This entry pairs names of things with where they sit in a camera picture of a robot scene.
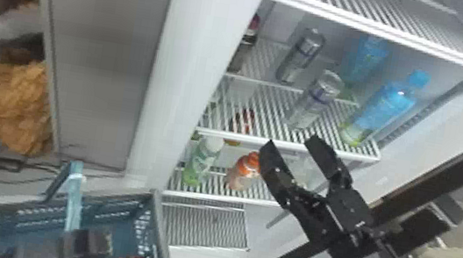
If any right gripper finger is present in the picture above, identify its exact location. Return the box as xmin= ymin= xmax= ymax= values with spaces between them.
xmin=251 ymin=137 xmax=319 ymax=210
xmin=296 ymin=133 xmax=360 ymax=195

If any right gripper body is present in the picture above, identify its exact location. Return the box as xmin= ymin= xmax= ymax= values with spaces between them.
xmin=278 ymin=175 xmax=410 ymax=258

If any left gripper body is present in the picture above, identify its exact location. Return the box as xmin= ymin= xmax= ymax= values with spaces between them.
xmin=12 ymin=216 xmax=117 ymax=258

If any blue basket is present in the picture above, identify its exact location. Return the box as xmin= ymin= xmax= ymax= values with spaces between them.
xmin=0 ymin=147 xmax=182 ymax=258

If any orange bottle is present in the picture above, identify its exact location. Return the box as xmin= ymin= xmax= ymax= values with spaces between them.
xmin=223 ymin=147 xmax=265 ymax=196

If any red can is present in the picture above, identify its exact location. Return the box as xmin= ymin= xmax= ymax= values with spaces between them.
xmin=224 ymin=105 xmax=259 ymax=149

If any clear bottle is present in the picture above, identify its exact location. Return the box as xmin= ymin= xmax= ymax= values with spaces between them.
xmin=281 ymin=63 xmax=347 ymax=139

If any blue bottle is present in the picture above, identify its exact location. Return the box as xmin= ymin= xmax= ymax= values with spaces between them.
xmin=335 ymin=58 xmax=432 ymax=159
xmin=335 ymin=30 xmax=392 ymax=95

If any green bottle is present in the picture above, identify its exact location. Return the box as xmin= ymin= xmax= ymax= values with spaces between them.
xmin=179 ymin=131 xmax=226 ymax=191

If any silver can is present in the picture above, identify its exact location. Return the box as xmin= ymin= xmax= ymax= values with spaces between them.
xmin=273 ymin=22 xmax=329 ymax=90

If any fridge door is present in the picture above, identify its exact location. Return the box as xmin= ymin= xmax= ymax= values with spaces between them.
xmin=250 ymin=81 xmax=463 ymax=258

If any black bottle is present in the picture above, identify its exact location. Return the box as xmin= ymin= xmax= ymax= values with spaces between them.
xmin=227 ymin=10 xmax=263 ymax=77

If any white fridge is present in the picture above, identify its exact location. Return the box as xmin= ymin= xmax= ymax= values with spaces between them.
xmin=0 ymin=0 xmax=463 ymax=258

